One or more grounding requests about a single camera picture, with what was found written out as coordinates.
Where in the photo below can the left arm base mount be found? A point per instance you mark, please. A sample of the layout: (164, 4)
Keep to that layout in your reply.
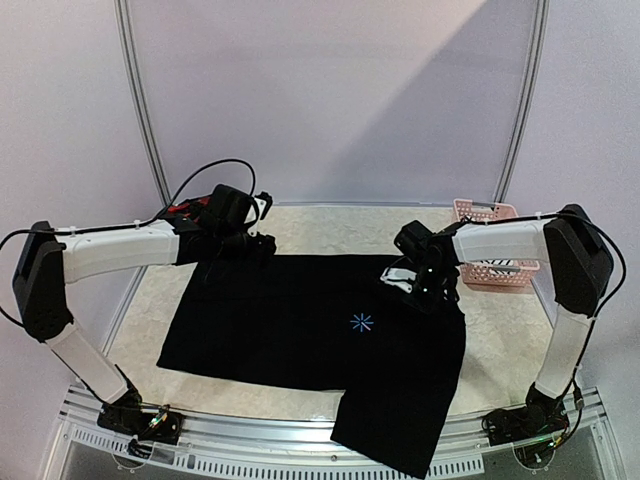
(129, 416)

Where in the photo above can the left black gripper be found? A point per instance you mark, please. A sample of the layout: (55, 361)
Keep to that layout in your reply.
(263, 249)

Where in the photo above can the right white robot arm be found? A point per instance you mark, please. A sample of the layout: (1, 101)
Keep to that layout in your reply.
(576, 250)

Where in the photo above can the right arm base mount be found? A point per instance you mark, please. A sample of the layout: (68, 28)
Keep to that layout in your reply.
(540, 416)

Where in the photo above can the pink plastic basket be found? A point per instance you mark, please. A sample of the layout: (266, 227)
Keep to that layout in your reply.
(479, 275)

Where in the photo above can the black white striped garment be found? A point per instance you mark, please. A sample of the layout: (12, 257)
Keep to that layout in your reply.
(500, 263)

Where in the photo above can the aluminium frame post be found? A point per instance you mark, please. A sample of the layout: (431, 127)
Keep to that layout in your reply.
(126, 32)
(525, 99)

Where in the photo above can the left aluminium frame post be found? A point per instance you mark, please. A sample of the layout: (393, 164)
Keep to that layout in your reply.
(126, 32)

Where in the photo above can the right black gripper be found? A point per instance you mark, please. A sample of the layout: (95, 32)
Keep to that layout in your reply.
(430, 288)

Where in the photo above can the right aluminium frame post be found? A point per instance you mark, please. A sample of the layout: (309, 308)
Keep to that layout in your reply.
(525, 99)

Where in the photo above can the black t-shirt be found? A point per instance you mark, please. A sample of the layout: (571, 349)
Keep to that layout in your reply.
(318, 323)

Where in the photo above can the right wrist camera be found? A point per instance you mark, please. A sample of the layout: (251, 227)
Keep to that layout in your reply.
(400, 278)

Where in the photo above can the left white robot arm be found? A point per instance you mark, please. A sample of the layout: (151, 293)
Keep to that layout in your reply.
(52, 260)

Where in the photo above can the red black plaid shirt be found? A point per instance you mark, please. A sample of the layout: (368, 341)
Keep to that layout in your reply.
(190, 208)

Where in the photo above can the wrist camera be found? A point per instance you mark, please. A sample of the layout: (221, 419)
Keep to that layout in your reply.
(400, 278)
(261, 204)

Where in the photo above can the aluminium front rail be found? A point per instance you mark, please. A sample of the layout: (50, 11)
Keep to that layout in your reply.
(224, 447)

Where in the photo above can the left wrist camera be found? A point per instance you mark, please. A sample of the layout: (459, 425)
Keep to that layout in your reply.
(261, 204)

